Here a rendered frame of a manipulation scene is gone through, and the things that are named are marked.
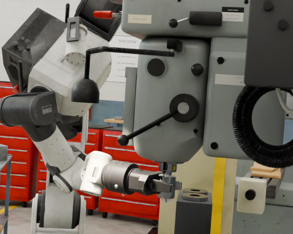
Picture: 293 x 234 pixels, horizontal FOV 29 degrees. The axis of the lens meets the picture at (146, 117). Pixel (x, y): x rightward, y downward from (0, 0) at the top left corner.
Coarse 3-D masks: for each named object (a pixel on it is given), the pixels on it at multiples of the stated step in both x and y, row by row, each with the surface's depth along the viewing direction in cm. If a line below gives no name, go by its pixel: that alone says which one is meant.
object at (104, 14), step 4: (96, 12) 164; (100, 12) 163; (104, 12) 163; (108, 12) 163; (112, 12) 163; (96, 16) 164; (100, 16) 163; (104, 16) 163; (108, 16) 163; (112, 16) 163; (116, 16) 163; (120, 16) 163
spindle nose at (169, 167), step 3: (159, 165) 151; (162, 165) 150; (168, 165) 149; (171, 165) 149; (174, 165) 150; (159, 168) 151; (162, 168) 150; (168, 168) 149; (171, 168) 149; (168, 171) 149; (171, 171) 149; (174, 171) 150
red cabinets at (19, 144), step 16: (0, 96) 655; (0, 128) 657; (16, 128) 654; (96, 128) 635; (112, 128) 646; (16, 144) 655; (32, 144) 658; (96, 144) 636; (112, 144) 625; (16, 160) 657; (32, 160) 662; (112, 160) 626; (128, 160) 619; (144, 160) 613; (0, 176) 659; (16, 176) 657; (32, 176) 667; (0, 192) 660; (16, 192) 658; (32, 192) 671; (80, 192) 642; (112, 192) 627; (112, 208) 627; (128, 208) 621; (144, 208) 614
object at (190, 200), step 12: (180, 192) 206; (192, 192) 200; (204, 192) 202; (180, 204) 189; (192, 204) 189; (204, 204) 188; (180, 216) 189; (192, 216) 189; (204, 216) 189; (180, 228) 190; (192, 228) 189; (204, 228) 189
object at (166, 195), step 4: (160, 180) 150; (164, 180) 149; (168, 180) 149; (172, 180) 150; (172, 184) 150; (172, 188) 150; (160, 192) 150; (164, 192) 150; (172, 192) 150; (160, 196) 150; (164, 196) 150; (168, 196) 150; (172, 196) 150
